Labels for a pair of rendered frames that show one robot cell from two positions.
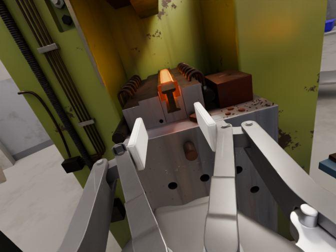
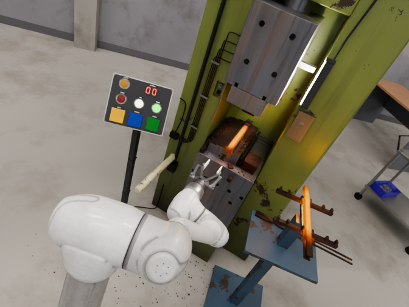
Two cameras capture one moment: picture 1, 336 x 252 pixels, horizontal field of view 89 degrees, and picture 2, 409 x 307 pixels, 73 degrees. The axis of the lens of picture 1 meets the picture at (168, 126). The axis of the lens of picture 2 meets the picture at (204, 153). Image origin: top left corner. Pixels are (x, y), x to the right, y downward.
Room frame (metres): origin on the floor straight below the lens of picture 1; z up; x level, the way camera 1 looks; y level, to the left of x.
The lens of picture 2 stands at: (-0.95, -0.11, 1.91)
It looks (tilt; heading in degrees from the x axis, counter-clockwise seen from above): 37 degrees down; 9
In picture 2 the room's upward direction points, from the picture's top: 21 degrees clockwise
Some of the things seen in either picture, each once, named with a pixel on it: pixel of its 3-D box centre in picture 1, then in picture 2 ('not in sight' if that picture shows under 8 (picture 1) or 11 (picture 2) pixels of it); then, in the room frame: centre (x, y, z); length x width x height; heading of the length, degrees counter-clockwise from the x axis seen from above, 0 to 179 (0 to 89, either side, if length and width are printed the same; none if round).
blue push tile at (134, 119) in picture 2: not in sight; (135, 120); (0.24, 0.52, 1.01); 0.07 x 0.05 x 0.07; 111
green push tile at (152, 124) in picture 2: not in sight; (152, 124); (0.27, 0.42, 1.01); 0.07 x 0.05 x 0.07; 111
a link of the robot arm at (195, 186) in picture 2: not in sight; (193, 192); (-0.05, 0.01, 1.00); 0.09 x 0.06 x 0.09; 86
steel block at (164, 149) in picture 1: (191, 145); (228, 169); (0.62, -0.07, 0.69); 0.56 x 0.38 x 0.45; 176
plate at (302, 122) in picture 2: not in sight; (299, 126); (0.51, -0.33, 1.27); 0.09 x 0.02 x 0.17; 86
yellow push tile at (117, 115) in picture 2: not in sight; (117, 115); (0.20, 0.61, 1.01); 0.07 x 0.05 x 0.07; 111
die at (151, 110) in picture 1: (161, 89); (234, 137); (0.61, -0.02, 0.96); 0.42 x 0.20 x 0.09; 176
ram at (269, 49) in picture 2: not in sight; (282, 52); (0.61, -0.06, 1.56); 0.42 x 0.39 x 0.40; 176
